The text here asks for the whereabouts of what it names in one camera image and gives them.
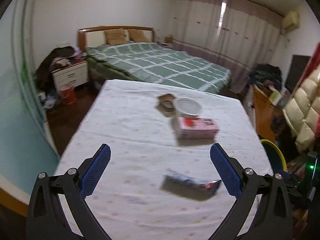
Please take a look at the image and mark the black television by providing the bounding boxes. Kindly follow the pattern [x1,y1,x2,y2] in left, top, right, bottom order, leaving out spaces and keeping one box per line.
[285,55,311,93]

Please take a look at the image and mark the red bucket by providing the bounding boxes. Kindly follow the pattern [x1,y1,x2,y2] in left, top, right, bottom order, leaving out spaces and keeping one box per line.
[60,84,76,105]

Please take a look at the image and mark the small cardboard box far nightstand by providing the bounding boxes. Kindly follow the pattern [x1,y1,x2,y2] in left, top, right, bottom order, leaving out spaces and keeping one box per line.
[164,35,173,44]

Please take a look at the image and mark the cream puffer jacket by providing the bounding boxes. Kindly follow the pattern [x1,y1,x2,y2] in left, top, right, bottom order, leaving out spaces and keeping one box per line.
[283,68,320,152]

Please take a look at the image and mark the yellow rimmed trash bin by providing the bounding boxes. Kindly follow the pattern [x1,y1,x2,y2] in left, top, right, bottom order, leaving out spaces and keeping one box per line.
[260,139,287,173]

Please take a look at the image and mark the white dotted table cloth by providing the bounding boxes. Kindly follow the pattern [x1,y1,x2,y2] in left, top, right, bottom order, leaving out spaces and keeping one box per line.
[56,80,272,239]

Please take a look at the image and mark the sliding glass door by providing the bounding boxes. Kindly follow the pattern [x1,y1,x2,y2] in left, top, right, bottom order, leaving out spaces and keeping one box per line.
[1,0,59,194]

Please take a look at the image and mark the pink tissue box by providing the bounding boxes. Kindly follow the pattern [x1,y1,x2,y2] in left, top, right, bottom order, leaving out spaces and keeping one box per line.
[174,116,220,139]

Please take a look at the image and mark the wooden desk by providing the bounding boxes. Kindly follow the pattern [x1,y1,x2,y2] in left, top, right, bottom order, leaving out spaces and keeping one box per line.
[253,85,286,143]

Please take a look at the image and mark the pile of dark clothes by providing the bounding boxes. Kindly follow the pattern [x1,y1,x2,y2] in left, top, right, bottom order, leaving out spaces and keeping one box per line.
[36,46,75,95]

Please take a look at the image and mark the blue snack wrapper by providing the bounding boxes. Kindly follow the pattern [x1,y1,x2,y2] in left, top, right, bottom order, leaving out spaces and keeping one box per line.
[162,169,221,196]

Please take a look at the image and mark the small brown cardboard tray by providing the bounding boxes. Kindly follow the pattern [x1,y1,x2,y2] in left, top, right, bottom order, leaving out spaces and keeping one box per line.
[158,93,176,112]

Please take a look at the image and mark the clothes pile on desk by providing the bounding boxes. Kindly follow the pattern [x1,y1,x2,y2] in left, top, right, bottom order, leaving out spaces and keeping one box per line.
[248,64,283,91]

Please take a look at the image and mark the wall air conditioner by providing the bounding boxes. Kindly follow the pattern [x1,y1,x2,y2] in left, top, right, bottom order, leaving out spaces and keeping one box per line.
[282,11,300,33]

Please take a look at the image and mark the brown pillow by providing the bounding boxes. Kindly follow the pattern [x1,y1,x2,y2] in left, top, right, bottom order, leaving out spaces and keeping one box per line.
[105,28,127,46]
[128,29,151,43]

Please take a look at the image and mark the white plastic bowl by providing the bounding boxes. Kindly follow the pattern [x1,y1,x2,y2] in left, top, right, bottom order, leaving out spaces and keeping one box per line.
[173,98,203,118]

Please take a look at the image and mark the left brown pillow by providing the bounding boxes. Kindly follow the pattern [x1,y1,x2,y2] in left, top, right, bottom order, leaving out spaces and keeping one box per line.
[105,28,127,46]

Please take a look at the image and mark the wooden bed headboard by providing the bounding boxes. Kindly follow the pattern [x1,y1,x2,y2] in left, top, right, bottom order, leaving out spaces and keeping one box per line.
[78,26,156,52]

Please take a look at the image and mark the right brown pillow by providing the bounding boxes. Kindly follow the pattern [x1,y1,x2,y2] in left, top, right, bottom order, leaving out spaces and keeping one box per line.
[128,29,151,43]

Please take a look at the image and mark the pink white curtains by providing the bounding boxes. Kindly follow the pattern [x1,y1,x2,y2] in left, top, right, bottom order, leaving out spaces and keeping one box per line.
[168,0,283,92]

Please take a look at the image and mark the green plaid bed duvet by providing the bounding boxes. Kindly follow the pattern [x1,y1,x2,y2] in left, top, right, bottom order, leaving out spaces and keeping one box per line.
[86,42,231,94]

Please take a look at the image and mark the red puffer jacket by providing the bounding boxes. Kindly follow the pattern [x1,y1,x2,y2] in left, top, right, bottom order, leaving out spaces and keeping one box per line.
[304,43,320,78]

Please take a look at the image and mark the white bedside table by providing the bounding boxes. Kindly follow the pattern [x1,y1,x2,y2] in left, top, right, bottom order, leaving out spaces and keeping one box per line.
[52,60,89,91]

